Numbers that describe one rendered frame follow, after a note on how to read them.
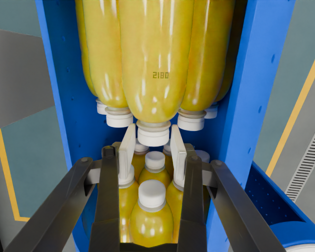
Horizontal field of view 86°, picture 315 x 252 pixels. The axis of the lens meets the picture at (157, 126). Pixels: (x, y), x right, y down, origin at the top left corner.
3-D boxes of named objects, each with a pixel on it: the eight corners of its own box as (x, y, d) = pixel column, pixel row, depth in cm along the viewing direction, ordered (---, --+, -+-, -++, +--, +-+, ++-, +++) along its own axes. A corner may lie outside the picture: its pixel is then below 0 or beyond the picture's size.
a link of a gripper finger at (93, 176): (114, 186, 13) (77, 185, 13) (125, 154, 18) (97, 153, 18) (113, 170, 13) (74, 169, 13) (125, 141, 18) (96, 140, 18)
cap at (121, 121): (100, 112, 24) (101, 123, 25) (120, 117, 22) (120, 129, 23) (119, 106, 27) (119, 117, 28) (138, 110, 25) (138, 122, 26)
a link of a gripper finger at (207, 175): (189, 172, 13) (227, 173, 13) (180, 142, 18) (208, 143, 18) (187, 187, 14) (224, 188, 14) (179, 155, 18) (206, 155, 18)
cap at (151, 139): (165, 120, 23) (165, 132, 23) (136, 121, 22) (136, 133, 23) (173, 131, 19) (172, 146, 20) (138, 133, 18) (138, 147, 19)
